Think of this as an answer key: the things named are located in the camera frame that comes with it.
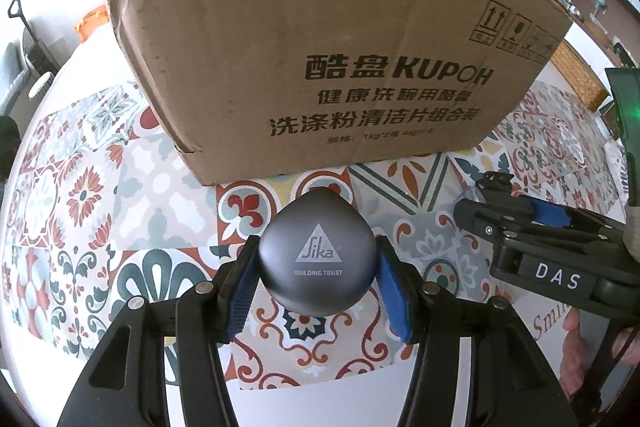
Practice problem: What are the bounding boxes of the patterned tablecloth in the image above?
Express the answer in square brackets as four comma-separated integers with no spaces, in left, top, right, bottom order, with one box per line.
[0,45,632,393]

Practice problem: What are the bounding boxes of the person's right hand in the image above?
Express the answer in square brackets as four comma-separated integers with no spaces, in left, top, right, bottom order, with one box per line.
[559,308,640,401]

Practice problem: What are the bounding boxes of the brown cardboard box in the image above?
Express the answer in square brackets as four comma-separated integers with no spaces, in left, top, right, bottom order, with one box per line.
[107,0,570,185]

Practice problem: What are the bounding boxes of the black handled cart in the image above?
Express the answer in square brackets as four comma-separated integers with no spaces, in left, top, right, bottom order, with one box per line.
[8,0,60,76]

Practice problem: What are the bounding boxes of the dark grey Sika case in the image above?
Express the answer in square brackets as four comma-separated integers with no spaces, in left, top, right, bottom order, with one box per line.
[258,187,378,317]

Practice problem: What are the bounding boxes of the orange plastic crate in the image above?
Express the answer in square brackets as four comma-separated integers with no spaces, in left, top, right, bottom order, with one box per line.
[74,4,110,42]

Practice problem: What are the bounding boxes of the woven wicker box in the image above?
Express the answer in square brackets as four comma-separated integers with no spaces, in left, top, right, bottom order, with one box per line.
[551,40,608,112]

